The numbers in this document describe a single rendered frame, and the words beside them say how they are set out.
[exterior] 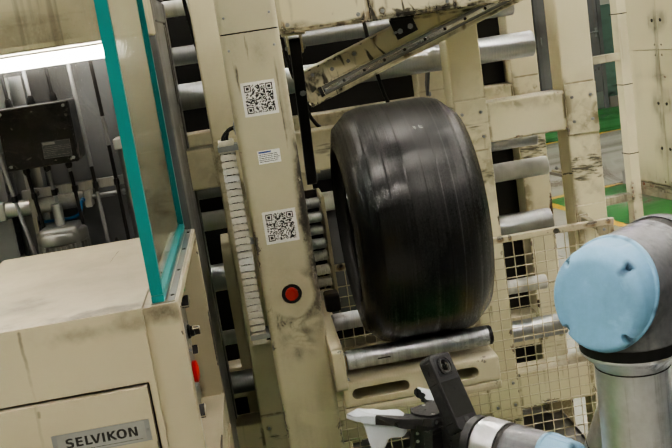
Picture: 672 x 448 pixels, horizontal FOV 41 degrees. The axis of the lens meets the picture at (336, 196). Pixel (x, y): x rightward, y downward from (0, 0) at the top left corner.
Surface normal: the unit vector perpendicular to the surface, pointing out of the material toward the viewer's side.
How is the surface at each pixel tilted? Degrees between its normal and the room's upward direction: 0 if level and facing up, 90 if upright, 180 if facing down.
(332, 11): 90
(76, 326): 90
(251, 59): 90
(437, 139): 43
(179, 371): 90
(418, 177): 60
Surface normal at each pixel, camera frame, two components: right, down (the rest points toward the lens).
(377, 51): 0.11, 0.17
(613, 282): -0.74, 0.10
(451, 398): 0.54, -0.49
